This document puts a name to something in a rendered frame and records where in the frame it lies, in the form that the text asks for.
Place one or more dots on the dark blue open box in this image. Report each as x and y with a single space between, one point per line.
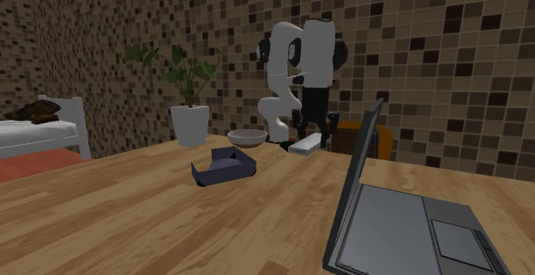
227 173

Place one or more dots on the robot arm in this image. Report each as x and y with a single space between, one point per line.
317 53

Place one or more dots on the orange chair with brown back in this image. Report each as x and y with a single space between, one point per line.
385 140

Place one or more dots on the green plant in white pot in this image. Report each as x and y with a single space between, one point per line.
190 123

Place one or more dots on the grey open laptop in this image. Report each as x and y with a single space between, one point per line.
393 224

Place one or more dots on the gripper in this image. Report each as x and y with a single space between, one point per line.
315 101

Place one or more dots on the pale grey bowl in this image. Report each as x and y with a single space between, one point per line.
247 137

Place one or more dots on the white flat rectangular block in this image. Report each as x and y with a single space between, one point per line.
304 145

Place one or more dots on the white bed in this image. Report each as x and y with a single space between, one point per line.
37 134

